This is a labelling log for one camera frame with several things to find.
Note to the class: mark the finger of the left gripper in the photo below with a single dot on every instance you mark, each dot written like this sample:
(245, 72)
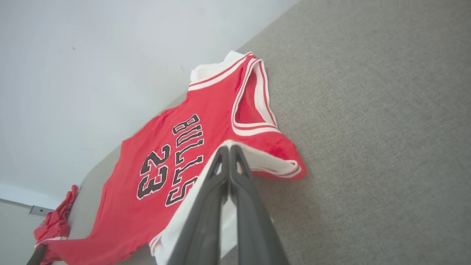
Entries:
(36, 255)

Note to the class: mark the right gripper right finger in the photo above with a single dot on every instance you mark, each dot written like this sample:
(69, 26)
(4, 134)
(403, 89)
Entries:
(254, 228)

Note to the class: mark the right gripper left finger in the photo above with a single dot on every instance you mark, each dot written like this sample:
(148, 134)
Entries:
(206, 221)

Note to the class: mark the red shorts with white stripe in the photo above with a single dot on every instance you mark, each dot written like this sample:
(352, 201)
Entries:
(55, 224)

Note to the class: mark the red Bulls basketball jersey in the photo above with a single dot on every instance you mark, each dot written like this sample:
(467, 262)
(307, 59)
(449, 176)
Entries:
(147, 221)

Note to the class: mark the grey fabric sofa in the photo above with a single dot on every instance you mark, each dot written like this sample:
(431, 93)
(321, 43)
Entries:
(368, 110)

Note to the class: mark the grey metal frame leg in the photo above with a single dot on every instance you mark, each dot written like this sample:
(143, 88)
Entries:
(41, 210)

